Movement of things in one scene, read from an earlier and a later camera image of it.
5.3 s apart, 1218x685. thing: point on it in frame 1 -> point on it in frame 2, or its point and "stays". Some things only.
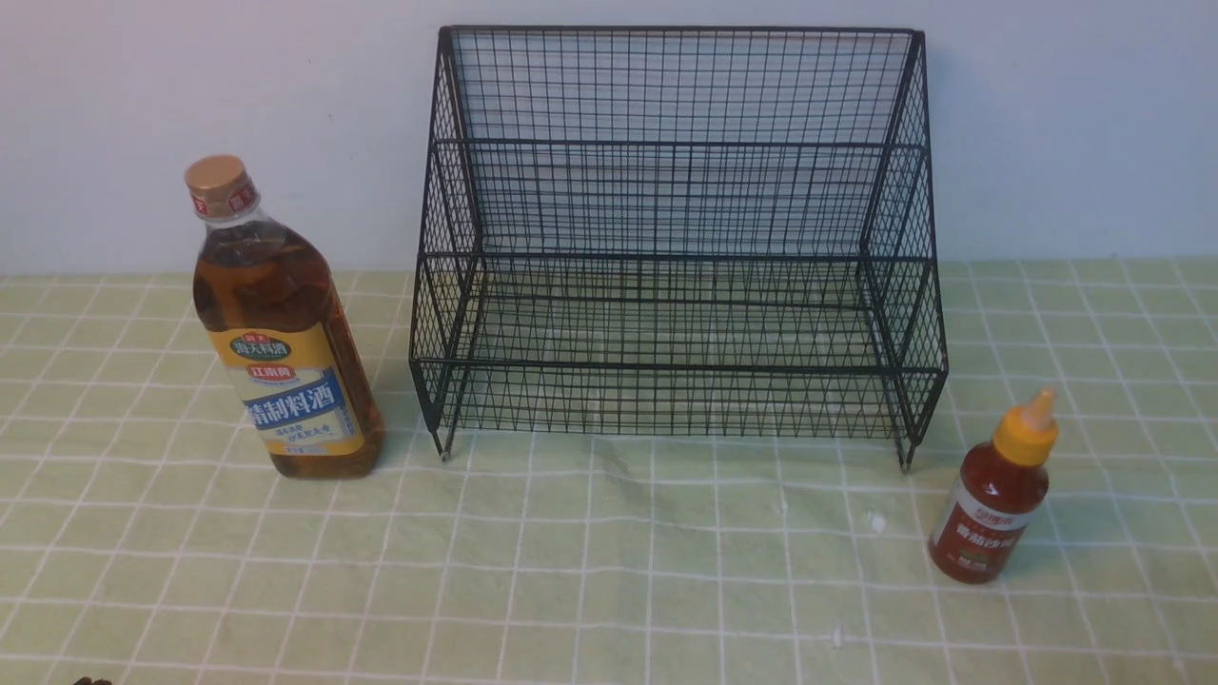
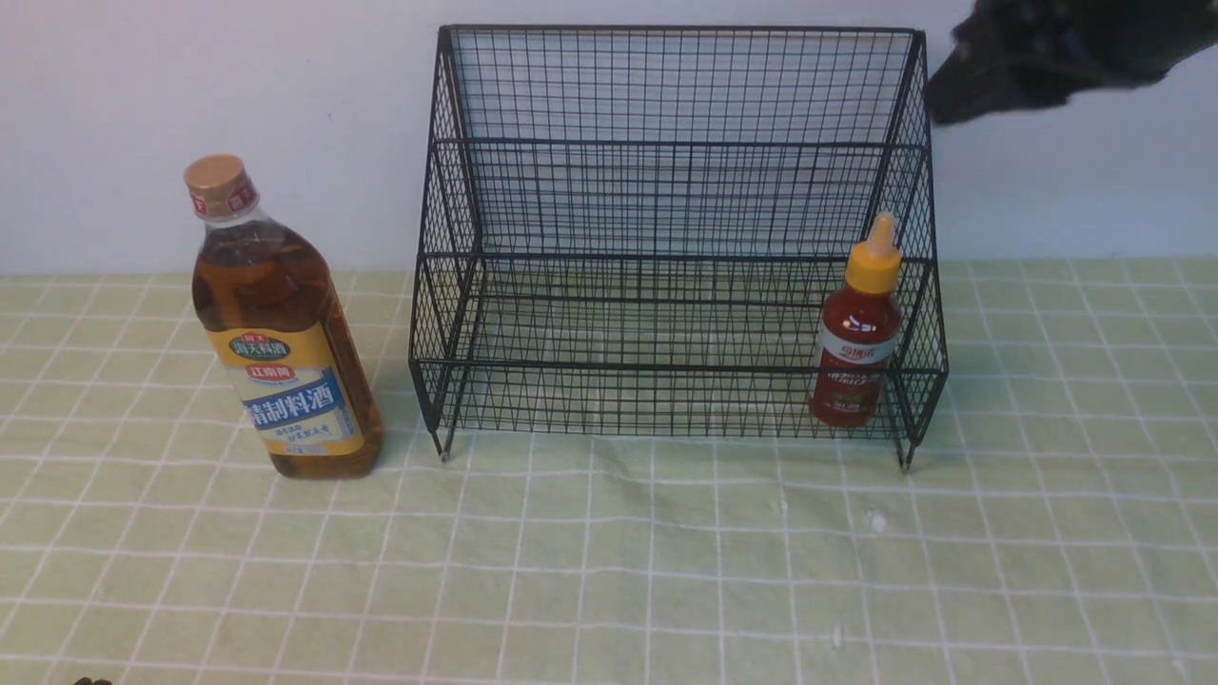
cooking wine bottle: (279, 318) stays
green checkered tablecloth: (142, 544) stays
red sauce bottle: (996, 496) -> (859, 335)
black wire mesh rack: (679, 231) stays
